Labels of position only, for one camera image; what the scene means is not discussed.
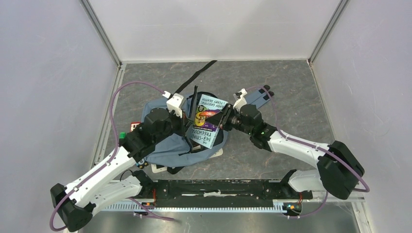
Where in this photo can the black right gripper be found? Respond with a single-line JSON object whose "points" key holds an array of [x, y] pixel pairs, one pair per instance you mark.
{"points": [[228, 111]]}

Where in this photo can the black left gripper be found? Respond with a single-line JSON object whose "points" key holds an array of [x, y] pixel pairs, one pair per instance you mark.
{"points": [[182, 122]]}

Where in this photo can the blue grey backpack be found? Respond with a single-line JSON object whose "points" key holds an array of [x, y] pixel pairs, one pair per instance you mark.
{"points": [[176, 152]]}

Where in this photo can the light blue treehouse book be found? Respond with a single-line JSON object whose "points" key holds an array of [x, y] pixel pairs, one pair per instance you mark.
{"points": [[203, 132]]}

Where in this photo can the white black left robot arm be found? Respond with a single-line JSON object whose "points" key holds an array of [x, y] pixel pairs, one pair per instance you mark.
{"points": [[76, 203]]}

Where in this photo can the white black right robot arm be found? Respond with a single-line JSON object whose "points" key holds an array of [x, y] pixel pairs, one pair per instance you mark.
{"points": [[336, 169]]}

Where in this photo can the red window toy block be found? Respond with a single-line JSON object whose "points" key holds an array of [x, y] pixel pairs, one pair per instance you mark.
{"points": [[133, 125]]}

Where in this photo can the blue owl toy figure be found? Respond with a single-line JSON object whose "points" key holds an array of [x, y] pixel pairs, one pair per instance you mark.
{"points": [[142, 164]]}

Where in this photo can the black white chessboard mat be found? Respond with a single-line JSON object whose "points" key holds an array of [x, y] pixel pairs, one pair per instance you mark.
{"points": [[159, 168]]}

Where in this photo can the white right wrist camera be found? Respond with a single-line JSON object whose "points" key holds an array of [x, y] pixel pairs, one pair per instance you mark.
{"points": [[240, 99]]}

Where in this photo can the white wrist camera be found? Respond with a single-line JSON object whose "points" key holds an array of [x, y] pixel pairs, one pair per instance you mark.
{"points": [[174, 103], [240, 99]]}

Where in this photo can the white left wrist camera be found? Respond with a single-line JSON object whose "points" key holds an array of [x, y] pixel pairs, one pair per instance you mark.
{"points": [[174, 103]]}

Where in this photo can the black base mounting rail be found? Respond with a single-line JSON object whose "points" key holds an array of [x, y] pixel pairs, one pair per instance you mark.
{"points": [[219, 193]]}

